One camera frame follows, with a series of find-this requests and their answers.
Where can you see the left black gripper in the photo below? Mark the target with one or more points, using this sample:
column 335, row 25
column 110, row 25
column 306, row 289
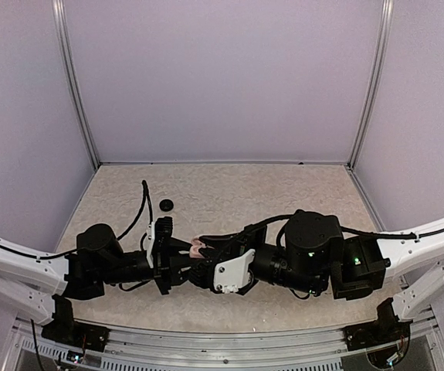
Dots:
column 167, row 263

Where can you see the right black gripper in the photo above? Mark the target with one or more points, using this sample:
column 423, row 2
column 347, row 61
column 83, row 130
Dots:
column 247, row 238

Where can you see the pink round case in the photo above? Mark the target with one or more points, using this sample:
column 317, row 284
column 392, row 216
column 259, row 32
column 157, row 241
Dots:
column 196, row 249

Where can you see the black earbud charging case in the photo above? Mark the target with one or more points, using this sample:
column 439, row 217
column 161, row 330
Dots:
column 166, row 205

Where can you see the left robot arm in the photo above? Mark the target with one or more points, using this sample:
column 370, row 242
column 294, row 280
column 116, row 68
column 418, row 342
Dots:
column 33, row 281

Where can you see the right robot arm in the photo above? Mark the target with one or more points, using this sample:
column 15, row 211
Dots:
column 310, row 253

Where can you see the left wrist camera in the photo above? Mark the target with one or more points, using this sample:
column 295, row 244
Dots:
column 157, row 233

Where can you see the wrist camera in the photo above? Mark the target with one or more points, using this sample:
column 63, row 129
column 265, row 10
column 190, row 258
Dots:
column 157, row 233
column 232, row 276

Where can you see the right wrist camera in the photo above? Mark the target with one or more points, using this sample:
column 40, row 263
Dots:
column 232, row 276

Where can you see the front aluminium rail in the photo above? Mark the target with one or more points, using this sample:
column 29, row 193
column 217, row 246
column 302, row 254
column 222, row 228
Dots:
column 142, row 349

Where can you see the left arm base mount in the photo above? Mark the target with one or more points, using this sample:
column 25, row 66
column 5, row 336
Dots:
column 80, row 335

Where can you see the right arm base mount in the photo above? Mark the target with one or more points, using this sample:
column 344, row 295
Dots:
column 371, row 334

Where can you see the left aluminium frame post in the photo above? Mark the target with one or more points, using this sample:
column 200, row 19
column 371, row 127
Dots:
column 59, row 16

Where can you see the aluminium frame post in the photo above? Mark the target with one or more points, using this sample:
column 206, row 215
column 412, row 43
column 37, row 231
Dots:
column 59, row 16
column 374, row 82

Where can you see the right aluminium frame post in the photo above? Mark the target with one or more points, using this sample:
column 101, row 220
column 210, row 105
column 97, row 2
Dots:
column 374, row 82

